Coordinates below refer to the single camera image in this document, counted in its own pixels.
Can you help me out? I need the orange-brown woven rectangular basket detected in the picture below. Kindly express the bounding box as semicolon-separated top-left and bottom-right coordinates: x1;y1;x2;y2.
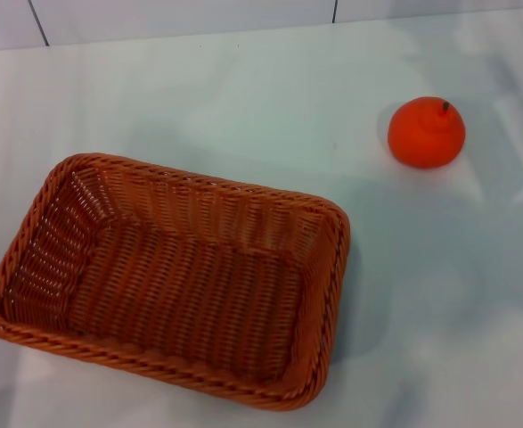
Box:
0;152;352;400

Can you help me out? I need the orange tangerine fruit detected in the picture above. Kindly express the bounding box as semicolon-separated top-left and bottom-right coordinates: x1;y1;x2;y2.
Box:
387;96;468;169

